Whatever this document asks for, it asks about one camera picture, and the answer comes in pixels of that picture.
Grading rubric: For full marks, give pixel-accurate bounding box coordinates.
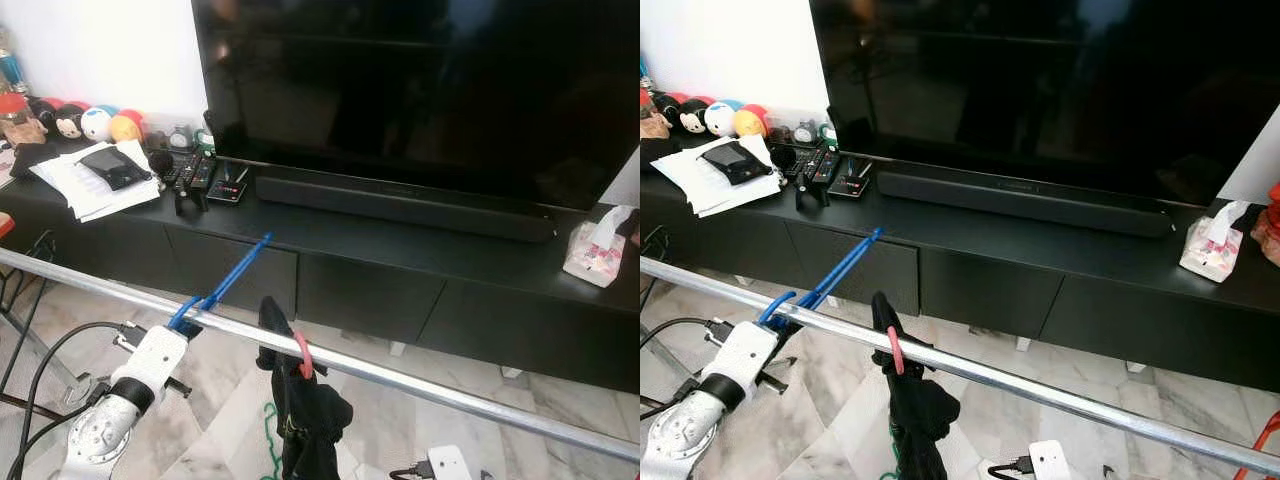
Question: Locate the blue plastic hanger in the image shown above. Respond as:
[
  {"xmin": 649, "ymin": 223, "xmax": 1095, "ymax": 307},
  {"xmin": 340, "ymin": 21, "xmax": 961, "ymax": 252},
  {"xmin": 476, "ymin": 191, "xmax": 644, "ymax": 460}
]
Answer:
[
  {"xmin": 755, "ymin": 227, "xmax": 886, "ymax": 331},
  {"xmin": 167, "ymin": 232, "xmax": 273, "ymax": 336}
]

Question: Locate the red plastic hanger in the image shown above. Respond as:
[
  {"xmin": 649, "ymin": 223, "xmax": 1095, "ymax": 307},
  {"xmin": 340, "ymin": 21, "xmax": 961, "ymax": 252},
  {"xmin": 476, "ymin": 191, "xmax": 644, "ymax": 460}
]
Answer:
[{"xmin": 1235, "ymin": 410, "xmax": 1280, "ymax": 480}]

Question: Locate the black t-shirt green logo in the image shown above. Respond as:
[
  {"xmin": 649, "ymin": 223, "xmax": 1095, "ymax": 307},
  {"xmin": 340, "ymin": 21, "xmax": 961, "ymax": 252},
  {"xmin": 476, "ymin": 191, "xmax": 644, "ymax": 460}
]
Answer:
[
  {"xmin": 870, "ymin": 291, "xmax": 961, "ymax": 480},
  {"xmin": 255, "ymin": 297, "xmax": 353, "ymax": 480}
]

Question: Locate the white paper stack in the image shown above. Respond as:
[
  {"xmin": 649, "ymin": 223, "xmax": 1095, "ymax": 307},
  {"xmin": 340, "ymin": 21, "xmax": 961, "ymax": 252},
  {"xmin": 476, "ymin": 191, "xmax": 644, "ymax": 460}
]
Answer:
[
  {"xmin": 30, "ymin": 140, "xmax": 163, "ymax": 223},
  {"xmin": 650, "ymin": 135, "xmax": 788, "ymax": 218}
]

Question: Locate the small black electronic device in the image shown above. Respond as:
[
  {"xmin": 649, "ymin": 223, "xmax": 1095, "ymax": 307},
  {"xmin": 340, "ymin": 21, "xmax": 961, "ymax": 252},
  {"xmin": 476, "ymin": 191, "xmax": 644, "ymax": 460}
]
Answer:
[
  {"xmin": 207, "ymin": 165, "xmax": 250, "ymax": 205},
  {"xmin": 830, "ymin": 160, "xmax": 872, "ymax": 200}
]

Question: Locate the black remote control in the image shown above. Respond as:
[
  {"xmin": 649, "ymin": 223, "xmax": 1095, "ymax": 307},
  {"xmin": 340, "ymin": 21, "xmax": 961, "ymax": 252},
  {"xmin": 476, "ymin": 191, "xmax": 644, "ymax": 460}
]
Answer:
[
  {"xmin": 785, "ymin": 147, "xmax": 813, "ymax": 191},
  {"xmin": 185, "ymin": 150, "xmax": 217, "ymax": 214},
  {"xmin": 808, "ymin": 145, "xmax": 841, "ymax": 208},
  {"xmin": 160, "ymin": 152, "xmax": 191, "ymax": 196}
]

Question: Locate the white pink tissue pack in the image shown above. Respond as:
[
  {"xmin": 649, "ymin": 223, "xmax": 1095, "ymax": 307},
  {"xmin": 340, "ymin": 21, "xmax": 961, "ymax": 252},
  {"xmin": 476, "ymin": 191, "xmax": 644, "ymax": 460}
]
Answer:
[
  {"xmin": 1180, "ymin": 200, "xmax": 1247, "ymax": 284},
  {"xmin": 563, "ymin": 205, "xmax": 637, "ymax": 289}
]

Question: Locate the black wallet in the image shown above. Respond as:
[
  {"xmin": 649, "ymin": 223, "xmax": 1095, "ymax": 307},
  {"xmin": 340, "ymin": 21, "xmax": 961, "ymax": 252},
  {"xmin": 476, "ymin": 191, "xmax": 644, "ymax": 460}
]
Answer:
[
  {"xmin": 78, "ymin": 145, "xmax": 153, "ymax": 191},
  {"xmin": 700, "ymin": 141, "xmax": 774, "ymax": 186}
]

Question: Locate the yellow red bear plush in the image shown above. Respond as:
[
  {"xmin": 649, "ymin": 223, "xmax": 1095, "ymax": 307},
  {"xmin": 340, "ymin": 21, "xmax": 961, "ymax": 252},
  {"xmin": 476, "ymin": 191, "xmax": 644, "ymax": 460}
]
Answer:
[
  {"xmin": 108, "ymin": 108, "xmax": 147, "ymax": 144},
  {"xmin": 733, "ymin": 102, "xmax": 770, "ymax": 139}
]

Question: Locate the white blue duck plush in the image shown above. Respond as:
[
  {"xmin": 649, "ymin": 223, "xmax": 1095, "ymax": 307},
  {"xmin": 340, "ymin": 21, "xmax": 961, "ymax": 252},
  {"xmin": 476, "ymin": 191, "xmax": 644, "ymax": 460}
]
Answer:
[
  {"xmin": 80, "ymin": 105, "xmax": 117, "ymax": 143},
  {"xmin": 703, "ymin": 99, "xmax": 742, "ymax": 138}
]

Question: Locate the silver metal clothes rack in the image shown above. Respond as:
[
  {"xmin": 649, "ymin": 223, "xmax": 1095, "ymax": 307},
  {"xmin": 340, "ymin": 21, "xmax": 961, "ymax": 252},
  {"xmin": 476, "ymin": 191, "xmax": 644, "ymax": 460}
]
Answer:
[
  {"xmin": 0, "ymin": 247, "xmax": 641, "ymax": 466},
  {"xmin": 640, "ymin": 257, "xmax": 1280, "ymax": 477}
]

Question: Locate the black soundbar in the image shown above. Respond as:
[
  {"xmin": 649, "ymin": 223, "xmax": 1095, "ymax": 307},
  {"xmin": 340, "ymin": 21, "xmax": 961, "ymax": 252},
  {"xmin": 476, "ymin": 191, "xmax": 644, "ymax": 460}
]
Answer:
[
  {"xmin": 255, "ymin": 172, "xmax": 557, "ymax": 244},
  {"xmin": 876, "ymin": 165, "xmax": 1173, "ymax": 239}
]

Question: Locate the black TV console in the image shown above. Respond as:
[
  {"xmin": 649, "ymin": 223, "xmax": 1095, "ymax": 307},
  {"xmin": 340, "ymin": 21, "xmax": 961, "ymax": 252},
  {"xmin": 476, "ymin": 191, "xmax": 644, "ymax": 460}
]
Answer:
[
  {"xmin": 0, "ymin": 150, "xmax": 641, "ymax": 394},
  {"xmin": 640, "ymin": 140, "xmax": 1280, "ymax": 394}
]

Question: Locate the black flat television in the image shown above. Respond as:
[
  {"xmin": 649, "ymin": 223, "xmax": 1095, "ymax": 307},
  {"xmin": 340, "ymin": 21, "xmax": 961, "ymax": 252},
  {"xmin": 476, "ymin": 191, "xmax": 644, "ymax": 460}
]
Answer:
[
  {"xmin": 190, "ymin": 0, "xmax": 641, "ymax": 213},
  {"xmin": 810, "ymin": 0, "xmax": 1280, "ymax": 207}
]

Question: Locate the red laughing Buddha statue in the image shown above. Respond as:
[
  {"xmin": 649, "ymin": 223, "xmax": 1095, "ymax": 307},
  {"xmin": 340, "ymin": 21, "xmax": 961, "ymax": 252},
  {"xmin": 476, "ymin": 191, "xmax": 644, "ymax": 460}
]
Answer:
[{"xmin": 1250, "ymin": 180, "xmax": 1280, "ymax": 266}]

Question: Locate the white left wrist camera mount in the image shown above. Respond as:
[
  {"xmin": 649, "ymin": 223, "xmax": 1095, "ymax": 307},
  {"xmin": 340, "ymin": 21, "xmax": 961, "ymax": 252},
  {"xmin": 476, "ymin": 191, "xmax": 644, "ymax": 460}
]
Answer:
[
  {"xmin": 705, "ymin": 320, "xmax": 783, "ymax": 391},
  {"xmin": 110, "ymin": 325, "xmax": 191, "ymax": 401}
]

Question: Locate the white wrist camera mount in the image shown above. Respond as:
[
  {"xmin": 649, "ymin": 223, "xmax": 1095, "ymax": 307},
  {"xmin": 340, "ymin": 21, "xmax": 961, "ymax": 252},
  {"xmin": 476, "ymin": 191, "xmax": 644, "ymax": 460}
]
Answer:
[
  {"xmin": 110, "ymin": 325, "xmax": 191, "ymax": 401},
  {"xmin": 705, "ymin": 320, "xmax": 783, "ymax": 391},
  {"xmin": 1030, "ymin": 440, "xmax": 1073, "ymax": 480},
  {"xmin": 428, "ymin": 445, "xmax": 473, "ymax": 480}
]

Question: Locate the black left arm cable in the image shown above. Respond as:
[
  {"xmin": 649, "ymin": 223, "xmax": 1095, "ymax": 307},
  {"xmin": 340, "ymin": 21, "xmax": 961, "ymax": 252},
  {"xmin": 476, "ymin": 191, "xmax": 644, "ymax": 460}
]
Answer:
[
  {"xmin": 640, "ymin": 315, "xmax": 731, "ymax": 416},
  {"xmin": 0, "ymin": 318, "xmax": 136, "ymax": 480}
]

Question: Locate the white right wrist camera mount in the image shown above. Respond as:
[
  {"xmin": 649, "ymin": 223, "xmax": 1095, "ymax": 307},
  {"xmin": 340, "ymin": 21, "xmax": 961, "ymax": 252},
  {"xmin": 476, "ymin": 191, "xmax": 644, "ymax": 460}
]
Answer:
[
  {"xmin": 428, "ymin": 445, "xmax": 473, "ymax": 480},
  {"xmin": 1030, "ymin": 440, "xmax": 1073, "ymax": 480}
]

